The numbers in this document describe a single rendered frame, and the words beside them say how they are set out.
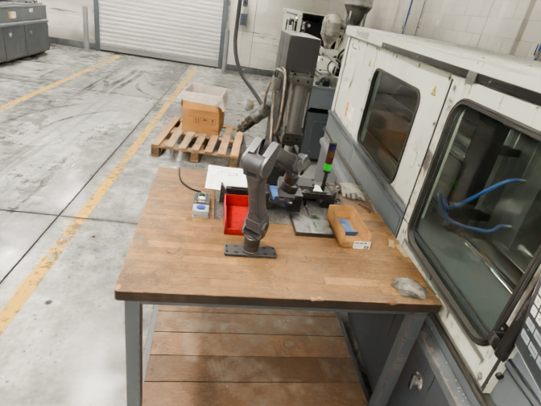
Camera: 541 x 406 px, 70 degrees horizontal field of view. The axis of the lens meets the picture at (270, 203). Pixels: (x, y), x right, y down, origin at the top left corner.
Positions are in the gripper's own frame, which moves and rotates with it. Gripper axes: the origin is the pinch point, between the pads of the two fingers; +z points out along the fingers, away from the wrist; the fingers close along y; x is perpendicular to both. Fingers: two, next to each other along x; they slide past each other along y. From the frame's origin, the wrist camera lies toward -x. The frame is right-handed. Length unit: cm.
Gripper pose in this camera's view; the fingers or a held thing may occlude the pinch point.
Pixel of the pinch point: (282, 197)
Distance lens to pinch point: 169.7
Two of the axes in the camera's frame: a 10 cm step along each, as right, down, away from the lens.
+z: -2.1, 5.0, 8.4
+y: -0.2, -8.6, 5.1
